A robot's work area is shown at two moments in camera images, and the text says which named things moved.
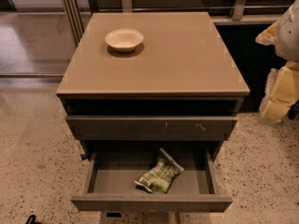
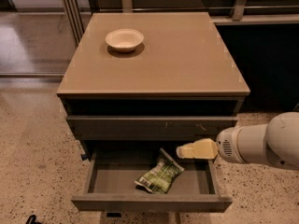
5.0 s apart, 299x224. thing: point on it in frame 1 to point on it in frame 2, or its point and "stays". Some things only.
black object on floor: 32,219 stays
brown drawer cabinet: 152,99 stays
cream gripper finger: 281,92 to 233,144
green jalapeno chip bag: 158,177 stays
